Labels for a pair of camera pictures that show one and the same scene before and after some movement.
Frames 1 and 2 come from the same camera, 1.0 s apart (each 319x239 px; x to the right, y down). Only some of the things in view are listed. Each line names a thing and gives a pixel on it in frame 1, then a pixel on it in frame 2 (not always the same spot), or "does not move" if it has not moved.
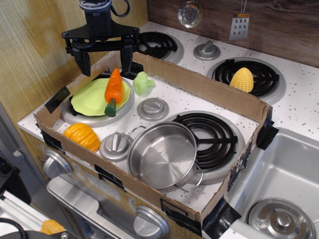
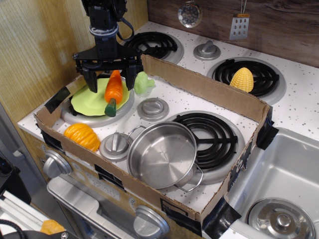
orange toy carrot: x=113 y=92 does not move
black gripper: x=99 y=35 to x=108 y=55
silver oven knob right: x=149 y=224 does not move
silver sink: x=287 y=168 does not move
